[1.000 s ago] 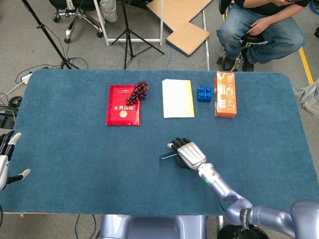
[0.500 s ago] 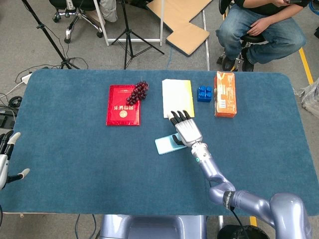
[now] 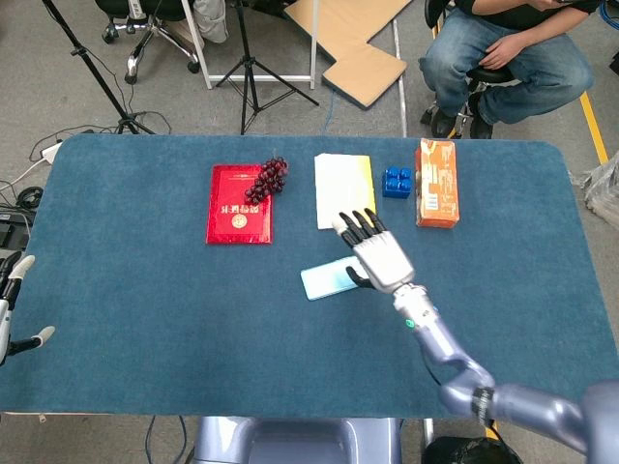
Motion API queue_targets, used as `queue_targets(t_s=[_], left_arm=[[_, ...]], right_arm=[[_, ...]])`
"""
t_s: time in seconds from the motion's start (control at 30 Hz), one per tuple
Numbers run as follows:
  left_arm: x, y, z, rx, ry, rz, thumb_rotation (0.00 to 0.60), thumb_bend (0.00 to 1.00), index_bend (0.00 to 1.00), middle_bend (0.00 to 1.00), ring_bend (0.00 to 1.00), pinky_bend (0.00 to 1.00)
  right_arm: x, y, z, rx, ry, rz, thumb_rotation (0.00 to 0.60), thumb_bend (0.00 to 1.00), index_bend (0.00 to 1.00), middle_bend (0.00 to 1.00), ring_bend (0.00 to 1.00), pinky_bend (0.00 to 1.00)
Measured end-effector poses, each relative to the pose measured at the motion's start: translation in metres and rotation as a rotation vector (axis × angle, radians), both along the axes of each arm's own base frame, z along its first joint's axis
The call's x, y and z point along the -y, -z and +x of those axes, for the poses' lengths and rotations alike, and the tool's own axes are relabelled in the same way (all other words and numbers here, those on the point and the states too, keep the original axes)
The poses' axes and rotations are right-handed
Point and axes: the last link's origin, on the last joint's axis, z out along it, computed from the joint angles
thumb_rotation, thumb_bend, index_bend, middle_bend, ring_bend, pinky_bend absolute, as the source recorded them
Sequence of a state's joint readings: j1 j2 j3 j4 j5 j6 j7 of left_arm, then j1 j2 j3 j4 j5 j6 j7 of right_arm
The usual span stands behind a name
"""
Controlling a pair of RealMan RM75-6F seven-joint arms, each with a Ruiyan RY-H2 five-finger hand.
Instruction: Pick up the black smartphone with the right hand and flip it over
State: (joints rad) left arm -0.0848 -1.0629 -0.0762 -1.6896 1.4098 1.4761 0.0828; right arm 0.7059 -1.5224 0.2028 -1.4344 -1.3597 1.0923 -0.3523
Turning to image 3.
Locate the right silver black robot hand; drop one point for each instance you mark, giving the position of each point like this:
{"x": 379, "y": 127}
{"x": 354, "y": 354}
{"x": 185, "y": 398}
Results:
{"x": 384, "y": 263}

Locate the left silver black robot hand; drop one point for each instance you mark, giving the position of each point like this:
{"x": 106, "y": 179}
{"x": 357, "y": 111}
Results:
{"x": 5, "y": 314}

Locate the black smartphone with blue back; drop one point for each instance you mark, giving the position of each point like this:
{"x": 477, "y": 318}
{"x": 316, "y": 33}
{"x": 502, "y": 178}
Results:
{"x": 324, "y": 282}

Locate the right lilac robot arm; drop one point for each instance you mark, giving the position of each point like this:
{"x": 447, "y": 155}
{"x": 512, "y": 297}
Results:
{"x": 435, "y": 338}

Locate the blue toy building block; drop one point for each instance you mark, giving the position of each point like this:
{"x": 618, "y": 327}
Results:
{"x": 396, "y": 183}

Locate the white yellow paper packet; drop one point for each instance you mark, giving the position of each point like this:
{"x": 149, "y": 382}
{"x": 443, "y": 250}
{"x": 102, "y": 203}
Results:
{"x": 338, "y": 188}

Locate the orange cardboard box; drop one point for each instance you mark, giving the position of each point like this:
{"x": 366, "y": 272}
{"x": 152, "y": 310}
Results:
{"x": 435, "y": 183}

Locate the blue table cloth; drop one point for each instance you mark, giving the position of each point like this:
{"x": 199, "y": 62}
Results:
{"x": 145, "y": 314}

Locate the purple grape bunch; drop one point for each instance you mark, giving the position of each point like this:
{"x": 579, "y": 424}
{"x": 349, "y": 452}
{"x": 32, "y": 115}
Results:
{"x": 268, "y": 181}

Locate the red certificate booklet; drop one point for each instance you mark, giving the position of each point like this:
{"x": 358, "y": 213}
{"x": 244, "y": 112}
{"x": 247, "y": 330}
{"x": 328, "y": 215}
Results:
{"x": 232, "y": 212}

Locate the white power strip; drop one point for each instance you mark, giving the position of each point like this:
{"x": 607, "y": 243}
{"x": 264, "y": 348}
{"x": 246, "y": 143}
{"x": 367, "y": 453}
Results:
{"x": 50, "y": 153}

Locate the lilac robot torso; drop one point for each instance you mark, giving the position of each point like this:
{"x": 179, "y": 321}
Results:
{"x": 290, "y": 442}

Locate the black bag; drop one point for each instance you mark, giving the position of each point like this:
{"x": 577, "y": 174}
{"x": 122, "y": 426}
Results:
{"x": 464, "y": 452}

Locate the brown cardboard sheet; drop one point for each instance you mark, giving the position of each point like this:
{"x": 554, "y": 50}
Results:
{"x": 358, "y": 53}

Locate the black stool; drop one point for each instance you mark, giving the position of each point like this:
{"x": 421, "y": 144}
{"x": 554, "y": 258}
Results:
{"x": 488, "y": 75}

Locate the white desk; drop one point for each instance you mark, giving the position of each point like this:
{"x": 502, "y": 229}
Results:
{"x": 261, "y": 77}

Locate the clear plastic bag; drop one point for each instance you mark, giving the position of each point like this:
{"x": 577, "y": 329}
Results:
{"x": 602, "y": 186}

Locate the person in black sweater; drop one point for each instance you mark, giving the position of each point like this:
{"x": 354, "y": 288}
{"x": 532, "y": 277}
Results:
{"x": 532, "y": 63}

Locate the black tripod stand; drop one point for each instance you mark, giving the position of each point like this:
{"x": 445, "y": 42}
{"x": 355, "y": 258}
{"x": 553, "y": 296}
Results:
{"x": 246, "y": 48}
{"x": 92, "y": 67}

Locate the black office chair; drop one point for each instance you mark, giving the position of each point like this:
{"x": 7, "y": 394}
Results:
{"x": 159, "y": 34}

